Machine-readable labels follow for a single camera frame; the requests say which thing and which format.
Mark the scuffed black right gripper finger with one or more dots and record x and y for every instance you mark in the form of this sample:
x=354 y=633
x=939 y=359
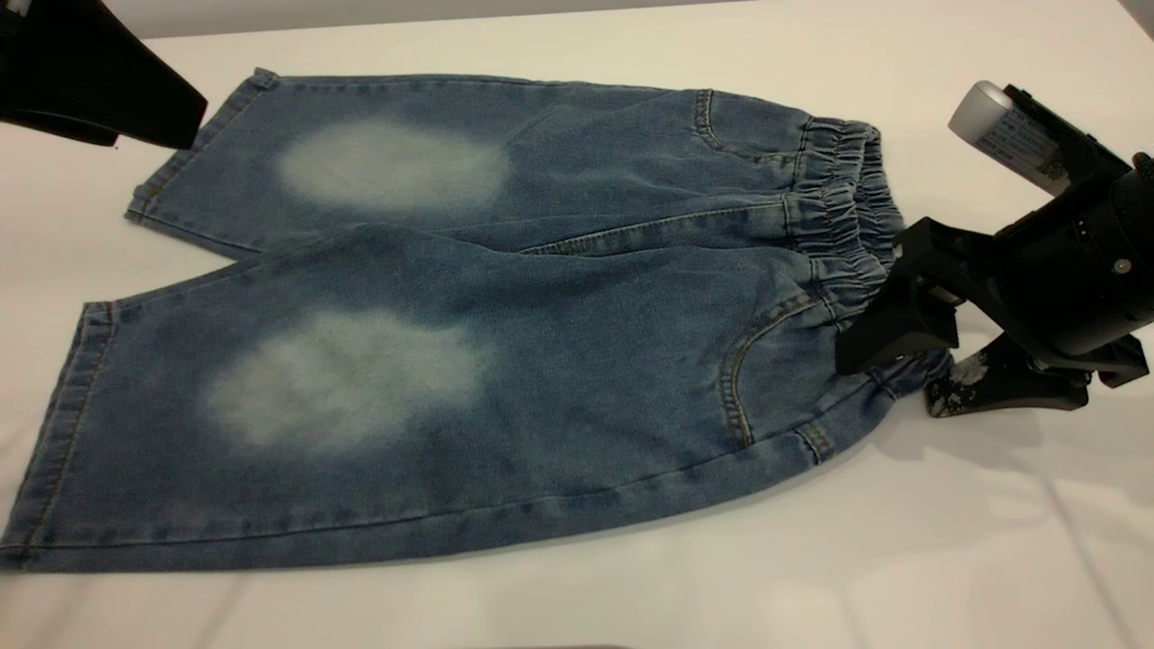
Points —
x=1010 y=383

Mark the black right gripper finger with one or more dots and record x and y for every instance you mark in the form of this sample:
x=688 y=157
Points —
x=902 y=324

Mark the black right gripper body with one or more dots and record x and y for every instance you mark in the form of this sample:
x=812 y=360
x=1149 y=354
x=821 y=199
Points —
x=1073 y=270

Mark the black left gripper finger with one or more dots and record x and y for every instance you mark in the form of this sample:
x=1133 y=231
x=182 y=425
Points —
x=81 y=72

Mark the blue washed denim pants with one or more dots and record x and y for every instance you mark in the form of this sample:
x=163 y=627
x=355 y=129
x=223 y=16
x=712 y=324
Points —
x=541 y=315

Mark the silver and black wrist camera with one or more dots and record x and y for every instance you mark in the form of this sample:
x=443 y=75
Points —
x=1001 y=126

